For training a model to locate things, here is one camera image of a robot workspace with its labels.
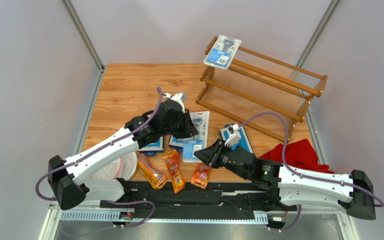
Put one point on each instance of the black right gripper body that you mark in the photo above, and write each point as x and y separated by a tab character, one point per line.
219	154

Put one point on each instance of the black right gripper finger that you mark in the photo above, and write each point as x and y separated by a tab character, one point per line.
214	162
216	149

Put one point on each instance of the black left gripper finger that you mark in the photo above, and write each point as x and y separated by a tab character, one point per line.
183	133
189	123

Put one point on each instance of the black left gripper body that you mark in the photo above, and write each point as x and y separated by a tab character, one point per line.
178	125

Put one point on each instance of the clear blister razor pack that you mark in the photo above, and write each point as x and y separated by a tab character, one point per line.
221	51
197	142

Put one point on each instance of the orange Bic razor bag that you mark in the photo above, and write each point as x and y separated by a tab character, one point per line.
155	177
200	177
172	162

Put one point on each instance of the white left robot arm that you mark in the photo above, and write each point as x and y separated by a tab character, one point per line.
70	178

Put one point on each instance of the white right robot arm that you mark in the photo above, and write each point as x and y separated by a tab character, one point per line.
287	186

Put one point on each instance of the wooden two-tier shelf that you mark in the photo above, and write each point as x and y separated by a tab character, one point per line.
265	93

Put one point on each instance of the blue Harry's razor box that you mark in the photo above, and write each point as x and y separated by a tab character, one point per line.
178	144
244	141
152	149

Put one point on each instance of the red cloth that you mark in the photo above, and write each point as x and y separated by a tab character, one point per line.
298	154

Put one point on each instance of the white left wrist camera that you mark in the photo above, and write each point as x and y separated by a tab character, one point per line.
180	98

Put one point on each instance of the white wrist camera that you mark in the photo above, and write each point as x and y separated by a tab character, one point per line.
180	98
233	135

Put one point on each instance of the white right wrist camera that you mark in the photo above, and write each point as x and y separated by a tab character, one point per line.
233	135

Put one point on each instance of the aluminium slotted rail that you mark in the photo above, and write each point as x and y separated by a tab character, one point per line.
256	218

